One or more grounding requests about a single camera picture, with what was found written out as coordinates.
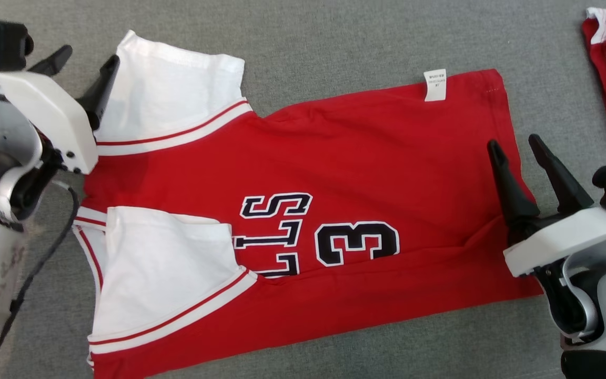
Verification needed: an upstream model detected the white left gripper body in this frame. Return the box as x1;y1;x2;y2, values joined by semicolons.
0;66;98;175

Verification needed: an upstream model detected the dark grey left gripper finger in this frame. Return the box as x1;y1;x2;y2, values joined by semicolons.
76;54;120;131
28;45;73;77

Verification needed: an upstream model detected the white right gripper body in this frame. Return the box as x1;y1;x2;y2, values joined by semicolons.
503;206;606;278

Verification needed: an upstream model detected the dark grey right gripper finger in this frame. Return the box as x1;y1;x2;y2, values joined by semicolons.
487;139;540;231
528;134;594;214

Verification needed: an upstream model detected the red jersey with white sleeves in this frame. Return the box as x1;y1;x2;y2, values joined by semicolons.
72;30;544;379

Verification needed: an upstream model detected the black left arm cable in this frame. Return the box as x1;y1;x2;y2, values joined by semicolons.
0;182;80;351

